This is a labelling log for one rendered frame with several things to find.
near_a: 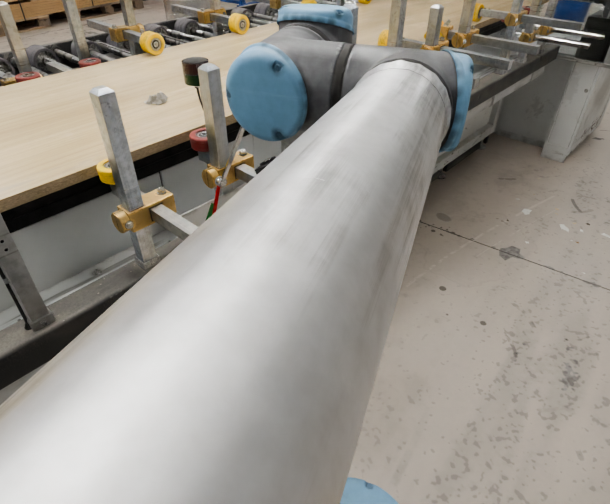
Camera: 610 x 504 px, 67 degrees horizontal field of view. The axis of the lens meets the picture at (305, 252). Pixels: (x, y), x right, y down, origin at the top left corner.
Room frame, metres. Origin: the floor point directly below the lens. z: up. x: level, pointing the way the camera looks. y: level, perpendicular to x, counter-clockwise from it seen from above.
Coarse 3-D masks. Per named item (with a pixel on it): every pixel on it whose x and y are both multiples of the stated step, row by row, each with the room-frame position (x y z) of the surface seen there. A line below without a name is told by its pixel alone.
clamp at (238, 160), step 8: (240, 160) 1.07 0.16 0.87; (248, 160) 1.09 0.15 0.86; (208, 168) 1.03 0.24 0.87; (216, 168) 1.03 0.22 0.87; (224, 168) 1.03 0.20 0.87; (232, 168) 1.04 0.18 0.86; (208, 176) 1.01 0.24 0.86; (216, 176) 1.01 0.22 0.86; (232, 176) 1.04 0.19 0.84; (208, 184) 1.02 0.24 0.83
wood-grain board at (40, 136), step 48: (384, 0) 3.06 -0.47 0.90; (432, 0) 3.06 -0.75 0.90; (480, 0) 3.06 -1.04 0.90; (192, 48) 2.01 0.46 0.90; (240, 48) 2.01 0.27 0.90; (0, 96) 1.45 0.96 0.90; (48, 96) 1.45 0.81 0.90; (144, 96) 1.45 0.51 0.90; (192, 96) 1.45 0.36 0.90; (0, 144) 1.10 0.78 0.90; (48, 144) 1.10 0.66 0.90; (96, 144) 1.10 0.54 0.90; (144, 144) 1.10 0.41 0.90; (0, 192) 0.86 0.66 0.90; (48, 192) 0.90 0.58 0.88
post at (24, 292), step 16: (0, 224) 0.67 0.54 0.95; (0, 240) 0.66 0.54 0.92; (0, 256) 0.65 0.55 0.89; (16, 256) 0.67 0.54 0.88; (0, 272) 0.65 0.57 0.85; (16, 272) 0.66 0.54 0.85; (16, 288) 0.65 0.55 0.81; (32, 288) 0.67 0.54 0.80; (16, 304) 0.65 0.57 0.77; (32, 304) 0.66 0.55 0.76; (32, 320) 0.65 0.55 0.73; (48, 320) 0.66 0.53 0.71
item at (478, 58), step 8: (408, 40) 1.89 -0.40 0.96; (416, 40) 1.89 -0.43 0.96; (416, 48) 1.86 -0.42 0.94; (440, 48) 1.79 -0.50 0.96; (448, 48) 1.78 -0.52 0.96; (456, 48) 1.78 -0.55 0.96; (472, 56) 1.70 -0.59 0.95; (480, 56) 1.68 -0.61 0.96; (488, 56) 1.67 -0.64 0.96; (496, 56) 1.67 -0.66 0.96; (480, 64) 1.68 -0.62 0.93; (488, 64) 1.66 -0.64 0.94; (496, 64) 1.64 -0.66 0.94; (504, 64) 1.62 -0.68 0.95
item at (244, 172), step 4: (200, 152) 1.14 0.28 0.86; (204, 152) 1.14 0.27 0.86; (208, 152) 1.14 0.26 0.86; (200, 156) 1.15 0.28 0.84; (204, 156) 1.13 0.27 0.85; (208, 156) 1.12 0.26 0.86; (204, 160) 1.14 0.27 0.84; (208, 160) 1.12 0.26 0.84; (244, 164) 1.07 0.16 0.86; (236, 168) 1.05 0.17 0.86; (240, 168) 1.05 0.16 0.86; (244, 168) 1.05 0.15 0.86; (248, 168) 1.05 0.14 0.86; (252, 168) 1.05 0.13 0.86; (236, 172) 1.05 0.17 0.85; (240, 172) 1.04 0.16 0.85; (244, 172) 1.03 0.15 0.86; (248, 172) 1.02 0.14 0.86; (252, 172) 1.02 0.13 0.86; (236, 176) 1.05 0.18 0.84; (240, 176) 1.04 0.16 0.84; (244, 176) 1.03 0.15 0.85; (248, 176) 1.02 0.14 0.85; (252, 176) 1.01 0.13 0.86; (244, 180) 1.03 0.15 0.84; (248, 180) 1.02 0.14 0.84
